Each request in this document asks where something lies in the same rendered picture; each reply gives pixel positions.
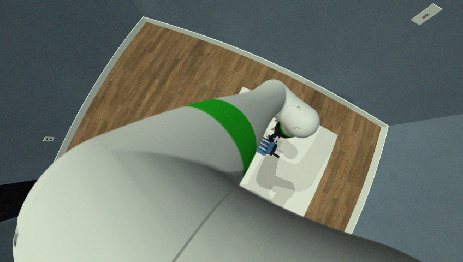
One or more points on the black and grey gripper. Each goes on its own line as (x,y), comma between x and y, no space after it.
(274,136)

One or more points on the blue bench vise with black handwheel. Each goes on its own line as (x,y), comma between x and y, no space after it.
(267,147)

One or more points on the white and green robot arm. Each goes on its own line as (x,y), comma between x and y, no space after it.
(166,189)

